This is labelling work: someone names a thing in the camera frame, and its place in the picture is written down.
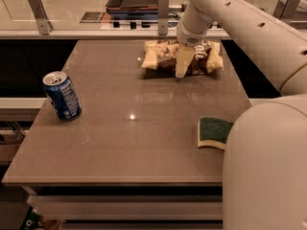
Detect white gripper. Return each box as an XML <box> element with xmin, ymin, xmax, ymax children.
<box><xmin>176</xmin><ymin>18</ymin><xmax>212</xmax><ymax>79</ymax></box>

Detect brown chip bag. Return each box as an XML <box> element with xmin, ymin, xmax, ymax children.
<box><xmin>141</xmin><ymin>40</ymin><xmax>224</xmax><ymax>76</ymax></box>

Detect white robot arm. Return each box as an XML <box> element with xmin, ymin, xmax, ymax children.
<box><xmin>177</xmin><ymin>0</ymin><xmax>307</xmax><ymax>230</ymax></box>

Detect blue pepsi can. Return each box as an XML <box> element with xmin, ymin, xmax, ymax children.
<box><xmin>42</xmin><ymin>71</ymin><xmax>82</xmax><ymax>121</ymax></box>

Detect green yellow sponge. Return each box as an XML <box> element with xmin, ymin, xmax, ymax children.
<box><xmin>197</xmin><ymin>117</ymin><xmax>233</xmax><ymax>150</ymax></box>

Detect table drawer front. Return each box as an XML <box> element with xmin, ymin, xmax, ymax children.
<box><xmin>28</xmin><ymin>195</ymin><xmax>223</xmax><ymax>220</ymax></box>

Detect middle metal railing bracket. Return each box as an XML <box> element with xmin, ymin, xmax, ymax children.
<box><xmin>158</xmin><ymin>0</ymin><xmax>169</xmax><ymax>35</ymax></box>

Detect metal railing bracket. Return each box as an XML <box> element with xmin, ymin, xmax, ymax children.
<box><xmin>158</xmin><ymin>0</ymin><xmax>169</xmax><ymax>35</ymax></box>
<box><xmin>273</xmin><ymin>0</ymin><xmax>307</xmax><ymax>30</ymax></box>
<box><xmin>28</xmin><ymin>0</ymin><xmax>53</xmax><ymax>35</ymax></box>

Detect right metal railing bracket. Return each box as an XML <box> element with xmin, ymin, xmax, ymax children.
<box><xmin>273</xmin><ymin>0</ymin><xmax>307</xmax><ymax>30</ymax></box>

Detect left metal railing bracket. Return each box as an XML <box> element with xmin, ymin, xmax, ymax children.
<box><xmin>28</xmin><ymin>0</ymin><xmax>53</xmax><ymax>35</ymax></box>

